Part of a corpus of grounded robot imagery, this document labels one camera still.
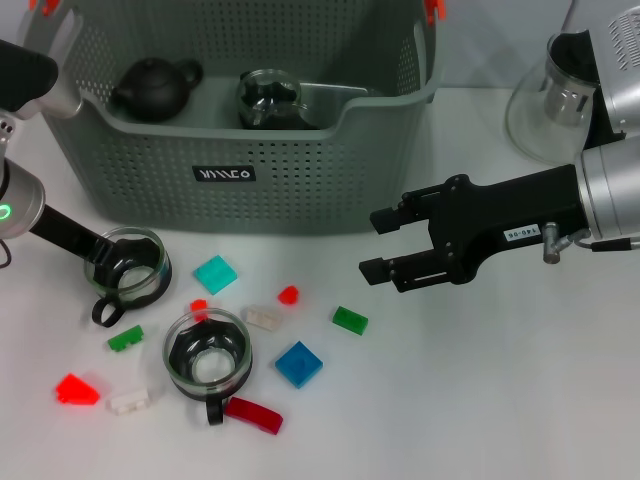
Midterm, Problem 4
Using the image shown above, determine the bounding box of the grey perforated plastic storage basket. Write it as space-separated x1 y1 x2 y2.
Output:
10 0 448 236

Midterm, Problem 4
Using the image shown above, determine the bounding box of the glass teacup black sleeve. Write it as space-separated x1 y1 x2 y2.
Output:
235 68 304 130
162 307 255 427
83 226 174 329
294 99 326 131

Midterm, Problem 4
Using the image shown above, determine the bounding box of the white toy brick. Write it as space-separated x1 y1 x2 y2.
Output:
105 387 154 416
241 304 285 333

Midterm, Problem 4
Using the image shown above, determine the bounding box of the glass teapot black lid handle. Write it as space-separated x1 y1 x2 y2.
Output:
504 30 616 166

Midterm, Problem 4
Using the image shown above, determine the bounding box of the black clay teapot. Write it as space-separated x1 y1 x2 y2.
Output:
109 57 205 123

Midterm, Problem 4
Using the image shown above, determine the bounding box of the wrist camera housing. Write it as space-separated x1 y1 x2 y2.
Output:
589 12 640 146
0 38 84 121

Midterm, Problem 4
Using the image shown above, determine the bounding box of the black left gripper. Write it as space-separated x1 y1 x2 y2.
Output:
32 204 121 289

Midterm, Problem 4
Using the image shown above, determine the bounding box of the left wrist camera housing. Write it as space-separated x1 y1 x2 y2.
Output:
0 38 84 121

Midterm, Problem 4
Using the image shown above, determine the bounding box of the green flat toy brick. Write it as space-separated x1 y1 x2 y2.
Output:
332 305 371 339

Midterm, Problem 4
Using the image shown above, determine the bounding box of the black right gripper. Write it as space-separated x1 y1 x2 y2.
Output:
358 164 586 295

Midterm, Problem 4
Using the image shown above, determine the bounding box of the green notched toy brick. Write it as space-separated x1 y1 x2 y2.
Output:
106 324 147 354

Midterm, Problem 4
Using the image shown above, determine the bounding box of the teal square toy brick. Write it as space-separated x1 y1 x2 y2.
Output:
193 254 239 296

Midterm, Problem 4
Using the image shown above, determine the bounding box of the blue square toy brick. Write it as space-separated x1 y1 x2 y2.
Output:
273 340 325 390

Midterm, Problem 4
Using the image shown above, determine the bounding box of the dark red curved toy brick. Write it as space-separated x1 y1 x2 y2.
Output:
223 397 285 436

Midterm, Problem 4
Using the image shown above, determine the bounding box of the right gripper signal cable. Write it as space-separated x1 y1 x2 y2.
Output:
542 222 640 265

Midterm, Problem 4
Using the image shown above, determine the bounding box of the red sloped toy brick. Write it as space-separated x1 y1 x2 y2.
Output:
54 372 102 407

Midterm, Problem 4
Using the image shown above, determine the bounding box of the right wrist camera housing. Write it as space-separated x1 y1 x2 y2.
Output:
589 12 640 146

